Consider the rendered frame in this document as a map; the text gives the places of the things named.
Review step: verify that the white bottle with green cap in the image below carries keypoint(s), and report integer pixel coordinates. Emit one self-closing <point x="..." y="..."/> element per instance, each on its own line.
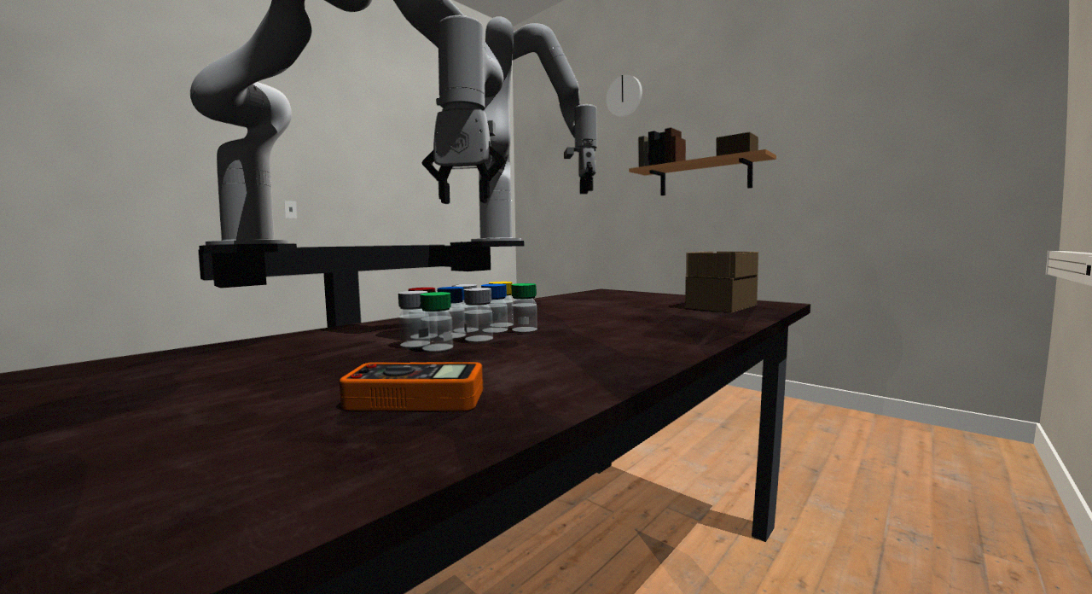
<point x="436" y="322"/>
<point x="524" y="308"/>

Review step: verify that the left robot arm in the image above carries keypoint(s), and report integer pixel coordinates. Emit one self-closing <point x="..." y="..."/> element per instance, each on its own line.
<point x="495" y="216"/>

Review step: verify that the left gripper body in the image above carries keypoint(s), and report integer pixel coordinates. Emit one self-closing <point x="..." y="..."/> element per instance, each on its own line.
<point x="583" y="159"/>

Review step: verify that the white bottle with yellow cap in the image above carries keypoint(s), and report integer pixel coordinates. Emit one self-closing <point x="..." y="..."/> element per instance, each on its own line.
<point x="508" y="300"/>

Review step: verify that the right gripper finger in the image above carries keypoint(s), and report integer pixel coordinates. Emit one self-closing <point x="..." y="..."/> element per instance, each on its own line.
<point x="441" y="175"/>
<point x="487" y="175"/>

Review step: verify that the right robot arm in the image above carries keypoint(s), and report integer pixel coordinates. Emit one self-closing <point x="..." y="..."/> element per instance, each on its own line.
<point x="228" y="90"/>

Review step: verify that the white bottle with blue cap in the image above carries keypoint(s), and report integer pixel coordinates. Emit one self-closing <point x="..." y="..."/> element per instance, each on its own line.
<point x="499" y="307"/>
<point x="456" y="310"/>

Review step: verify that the orange digital multimeter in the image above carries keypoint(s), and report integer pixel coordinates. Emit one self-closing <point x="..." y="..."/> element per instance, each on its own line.
<point x="412" y="387"/>

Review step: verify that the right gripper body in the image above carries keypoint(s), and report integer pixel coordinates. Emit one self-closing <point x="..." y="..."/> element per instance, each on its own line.
<point x="460" y="134"/>

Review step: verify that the open brown cardboard box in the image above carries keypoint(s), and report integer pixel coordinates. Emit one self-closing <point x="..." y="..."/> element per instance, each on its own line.
<point x="708" y="286"/>

